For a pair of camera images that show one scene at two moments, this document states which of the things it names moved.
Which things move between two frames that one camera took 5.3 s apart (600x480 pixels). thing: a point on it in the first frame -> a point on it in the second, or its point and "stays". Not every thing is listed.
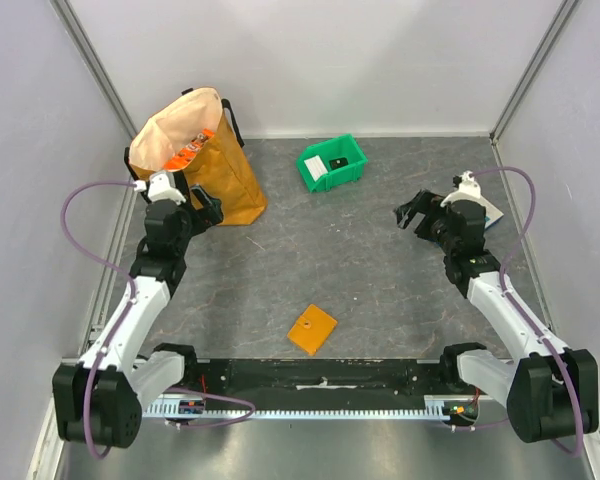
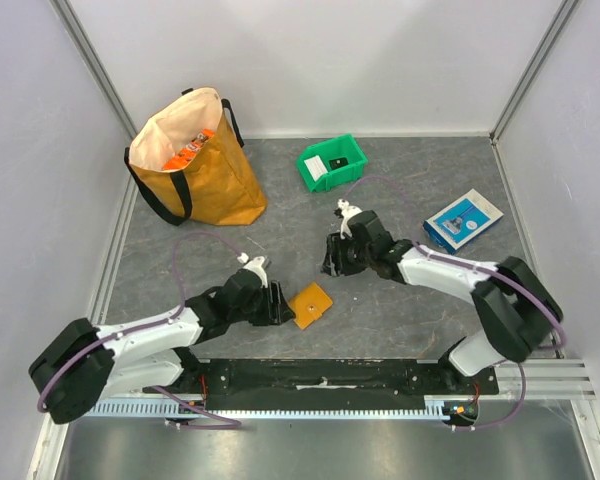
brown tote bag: x=195 y=140 stays
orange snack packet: x=185 y=155 stays
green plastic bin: x=331 y=150 stays
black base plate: x=322 y=377 stays
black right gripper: x=425 y=219 -> x=337 y=253
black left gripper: x=210 y=206 -> x=276 y=312
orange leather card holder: x=312 y=329 -> x=308 y=304
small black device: x=338 y=162 stays
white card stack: x=316 y=167 stays
